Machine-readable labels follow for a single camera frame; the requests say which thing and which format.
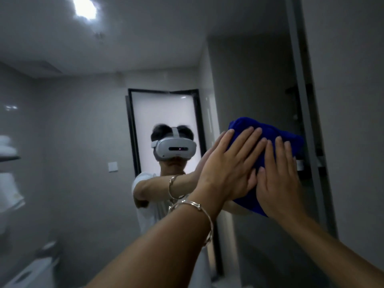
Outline person's right hand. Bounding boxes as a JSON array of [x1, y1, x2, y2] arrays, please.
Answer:
[[256, 136, 307, 221]]

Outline folded white towels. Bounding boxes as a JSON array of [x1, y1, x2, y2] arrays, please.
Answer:
[[0, 135, 19, 161]]

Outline white headset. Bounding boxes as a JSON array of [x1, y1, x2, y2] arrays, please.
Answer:
[[151, 127, 197, 161]]

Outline white t-shirt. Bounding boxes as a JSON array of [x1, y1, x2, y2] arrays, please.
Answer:
[[132, 172, 212, 288]]

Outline person's left forearm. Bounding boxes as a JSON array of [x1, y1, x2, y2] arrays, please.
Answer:
[[85, 193, 224, 288]]

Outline blue cleaning cloth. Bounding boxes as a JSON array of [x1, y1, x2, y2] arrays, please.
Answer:
[[227, 117, 305, 217]]

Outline person's right forearm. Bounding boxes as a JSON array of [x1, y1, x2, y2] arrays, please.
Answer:
[[277, 213, 384, 288]]

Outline large wall mirror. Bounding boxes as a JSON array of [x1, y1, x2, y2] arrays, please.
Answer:
[[0, 0, 338, 288]]

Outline silver bracelet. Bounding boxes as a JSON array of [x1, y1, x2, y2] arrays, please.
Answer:
[[168, 200, 214, 247]]

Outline ceiling light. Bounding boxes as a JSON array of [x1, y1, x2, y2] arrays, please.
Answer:
[[73, 0, 98, 21]]

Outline person's left hand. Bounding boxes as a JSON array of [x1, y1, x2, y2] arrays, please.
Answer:
[[192, 126, 268, 218]]

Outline white toilet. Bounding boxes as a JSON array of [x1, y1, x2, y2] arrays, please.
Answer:
[[2, 240, 61, 288]]

